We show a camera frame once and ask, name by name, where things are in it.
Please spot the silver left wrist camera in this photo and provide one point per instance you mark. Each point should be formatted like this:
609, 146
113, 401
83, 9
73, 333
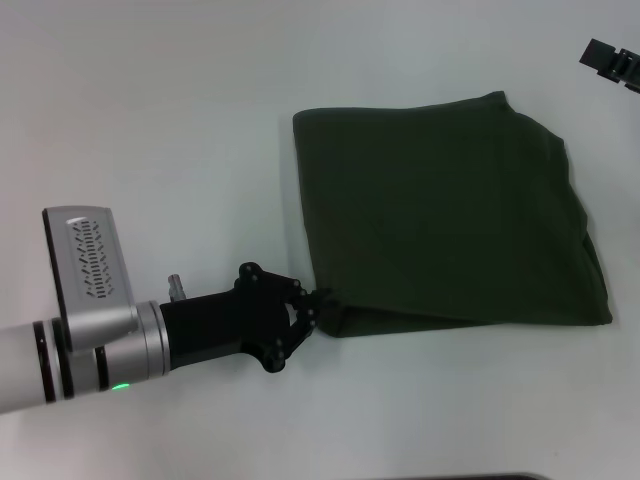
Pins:
90, 270

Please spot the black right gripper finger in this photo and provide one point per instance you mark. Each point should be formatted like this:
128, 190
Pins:
612, 62

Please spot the dark green printed t-shirt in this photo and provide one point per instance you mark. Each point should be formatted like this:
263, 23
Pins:
450, 215

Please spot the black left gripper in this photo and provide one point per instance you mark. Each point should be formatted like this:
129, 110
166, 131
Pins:
225, 325

